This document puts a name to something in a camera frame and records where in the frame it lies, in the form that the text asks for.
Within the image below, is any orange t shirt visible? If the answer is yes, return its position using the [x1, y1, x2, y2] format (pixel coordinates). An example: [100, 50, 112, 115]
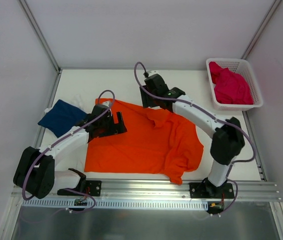
[84, 100, 204, 185]

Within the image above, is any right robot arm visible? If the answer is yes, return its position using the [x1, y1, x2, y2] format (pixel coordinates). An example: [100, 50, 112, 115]
[139, 72, 245, 198]

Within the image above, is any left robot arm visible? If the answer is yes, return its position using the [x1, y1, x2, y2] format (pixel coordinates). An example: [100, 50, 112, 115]
[13, 104, 127, 201]

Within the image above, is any folded white t shirt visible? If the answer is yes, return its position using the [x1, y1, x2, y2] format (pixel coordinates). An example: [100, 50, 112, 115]
[44, 94, 85, 113]

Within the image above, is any folded navy blue t shirt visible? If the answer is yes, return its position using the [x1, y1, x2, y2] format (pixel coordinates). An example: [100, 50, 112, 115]
[37, 99, 87, 138]

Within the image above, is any magenta t shirt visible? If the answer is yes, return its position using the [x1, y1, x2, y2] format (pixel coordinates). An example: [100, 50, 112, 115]
[208, 62, 254, 105]

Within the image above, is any white plastic basket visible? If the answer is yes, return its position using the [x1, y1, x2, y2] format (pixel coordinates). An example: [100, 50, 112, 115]
[206, 58, 264, 112]

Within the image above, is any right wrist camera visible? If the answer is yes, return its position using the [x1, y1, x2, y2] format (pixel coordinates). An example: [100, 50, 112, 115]
[143, 70, 160, 78]

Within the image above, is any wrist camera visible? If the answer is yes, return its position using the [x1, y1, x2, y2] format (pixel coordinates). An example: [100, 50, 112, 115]
[102, 100, 114, 107]
[143, 70, 160, 78]

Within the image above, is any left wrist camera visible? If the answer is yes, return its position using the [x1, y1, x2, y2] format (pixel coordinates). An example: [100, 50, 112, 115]
[102, 100, 114, 107]

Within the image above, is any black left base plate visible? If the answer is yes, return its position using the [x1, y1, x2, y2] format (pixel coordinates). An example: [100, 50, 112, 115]
[57, 180, 102, 197]

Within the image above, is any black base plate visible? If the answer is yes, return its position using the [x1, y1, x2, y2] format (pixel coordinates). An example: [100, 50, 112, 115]
[57, 180, 102, 197]
[188, 181, 235, 199]

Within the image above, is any aluminium front rail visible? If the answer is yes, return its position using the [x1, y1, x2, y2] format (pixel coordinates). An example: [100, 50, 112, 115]
[11, 176, 282, 202]

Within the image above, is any white slotted cable duct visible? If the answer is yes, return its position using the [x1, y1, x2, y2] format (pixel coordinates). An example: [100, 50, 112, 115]
[22, 197, 209, 211]

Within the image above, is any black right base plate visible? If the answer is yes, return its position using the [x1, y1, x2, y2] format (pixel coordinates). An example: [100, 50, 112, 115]
[188, 181, 235, 199]

